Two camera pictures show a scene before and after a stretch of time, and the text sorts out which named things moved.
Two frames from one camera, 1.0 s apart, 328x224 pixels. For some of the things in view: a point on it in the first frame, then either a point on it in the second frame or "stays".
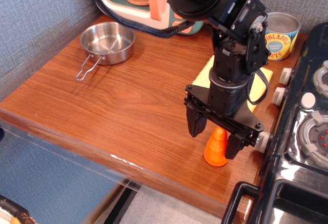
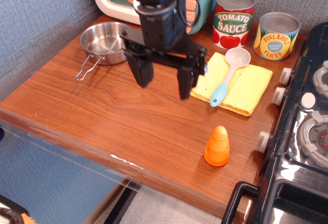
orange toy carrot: x=215 y=151 stays
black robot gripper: x=225 y=102 -> x=163 y=32
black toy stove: x=293 y=185 stays
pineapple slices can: x=282 y=33 stays
